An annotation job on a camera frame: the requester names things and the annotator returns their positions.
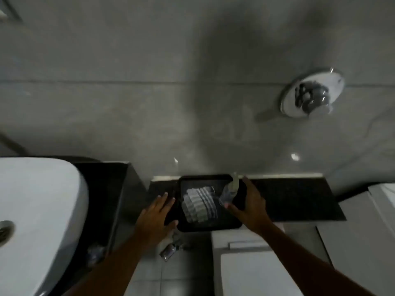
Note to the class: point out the black rectangular tray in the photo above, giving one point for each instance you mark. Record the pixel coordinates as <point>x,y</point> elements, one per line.
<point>213,224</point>

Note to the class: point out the person's right hand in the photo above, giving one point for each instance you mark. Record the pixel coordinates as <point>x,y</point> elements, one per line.
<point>254,212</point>

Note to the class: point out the white bathtub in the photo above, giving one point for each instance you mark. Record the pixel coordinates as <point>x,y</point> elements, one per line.
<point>361,237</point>

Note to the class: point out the person's left hand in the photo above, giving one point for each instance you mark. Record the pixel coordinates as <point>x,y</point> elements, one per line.
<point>151,225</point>

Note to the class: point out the fanned stack of white packets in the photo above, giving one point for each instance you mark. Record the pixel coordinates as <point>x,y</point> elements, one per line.
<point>199,205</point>

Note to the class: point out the white sink basin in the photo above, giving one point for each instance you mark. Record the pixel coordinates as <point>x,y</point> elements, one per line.
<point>40,212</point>

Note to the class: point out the person's left thumb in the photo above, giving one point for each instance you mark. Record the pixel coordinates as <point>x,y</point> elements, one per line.
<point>172,225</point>

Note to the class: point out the black vanity counter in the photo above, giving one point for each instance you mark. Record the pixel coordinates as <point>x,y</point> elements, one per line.
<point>105,194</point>

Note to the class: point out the black stone ledge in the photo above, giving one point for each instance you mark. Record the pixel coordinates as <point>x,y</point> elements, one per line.
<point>296,200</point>

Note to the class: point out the person's right forearm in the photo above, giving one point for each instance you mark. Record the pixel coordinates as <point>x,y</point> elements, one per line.
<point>308,262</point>

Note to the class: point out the crumpled clear plastic bag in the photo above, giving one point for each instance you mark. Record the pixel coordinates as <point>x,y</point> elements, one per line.
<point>95,255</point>

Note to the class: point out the person's left middle finger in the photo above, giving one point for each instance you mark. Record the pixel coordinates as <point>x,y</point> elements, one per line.
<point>164,201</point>

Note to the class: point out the person's right thumb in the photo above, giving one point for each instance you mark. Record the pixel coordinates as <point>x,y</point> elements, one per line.
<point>235,209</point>

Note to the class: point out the person's left forearm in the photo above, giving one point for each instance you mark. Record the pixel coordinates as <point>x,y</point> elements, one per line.
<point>114,268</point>

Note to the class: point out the person's left little finger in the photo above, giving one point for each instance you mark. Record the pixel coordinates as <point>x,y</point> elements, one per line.
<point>147,211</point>

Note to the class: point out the white toilet lid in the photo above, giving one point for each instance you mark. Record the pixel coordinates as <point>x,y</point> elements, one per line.
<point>256,274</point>

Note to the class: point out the clear plastic bottle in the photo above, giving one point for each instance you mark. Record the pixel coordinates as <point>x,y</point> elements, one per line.
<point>230,192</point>

